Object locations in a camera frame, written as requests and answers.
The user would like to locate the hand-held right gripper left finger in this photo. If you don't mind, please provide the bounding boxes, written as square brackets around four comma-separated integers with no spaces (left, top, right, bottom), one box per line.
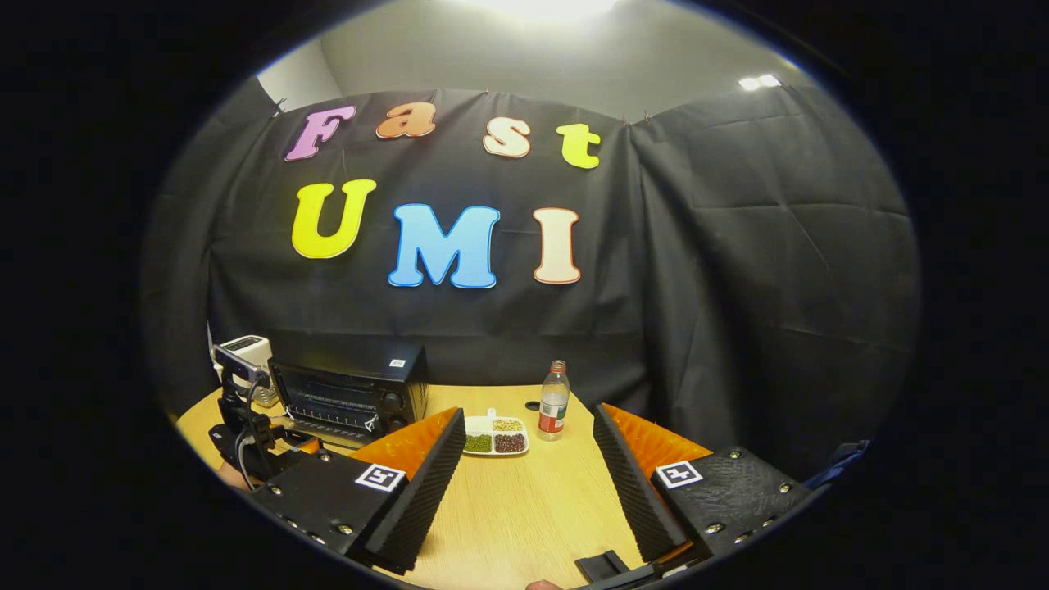
[246,407,468,574]

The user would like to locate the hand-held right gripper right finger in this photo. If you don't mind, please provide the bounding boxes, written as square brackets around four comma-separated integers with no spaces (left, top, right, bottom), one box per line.
[592,403,812,574]

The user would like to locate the black electric oven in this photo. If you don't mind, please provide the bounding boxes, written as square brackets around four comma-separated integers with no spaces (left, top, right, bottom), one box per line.
[268,343,429,450]

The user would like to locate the white toaster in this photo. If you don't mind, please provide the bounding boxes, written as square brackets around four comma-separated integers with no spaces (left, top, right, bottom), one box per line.
[217,335,275,408]

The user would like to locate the white divided bean dish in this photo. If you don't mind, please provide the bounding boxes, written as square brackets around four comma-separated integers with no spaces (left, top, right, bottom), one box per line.
[463,408,530,457]

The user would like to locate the clear water bottle red label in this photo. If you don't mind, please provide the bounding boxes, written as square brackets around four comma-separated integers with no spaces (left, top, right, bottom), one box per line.
[538,360,570,442]

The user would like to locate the blue cloth strip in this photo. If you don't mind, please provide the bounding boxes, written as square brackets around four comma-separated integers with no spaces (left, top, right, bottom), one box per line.
[807,440,870,490]

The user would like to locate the black backdrop cloth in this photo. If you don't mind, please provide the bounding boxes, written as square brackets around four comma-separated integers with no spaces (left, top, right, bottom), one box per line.
[139,78,923,484]

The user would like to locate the large ceiling light panel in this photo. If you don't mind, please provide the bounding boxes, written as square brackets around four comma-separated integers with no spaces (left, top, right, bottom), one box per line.
[475,0,624,21]

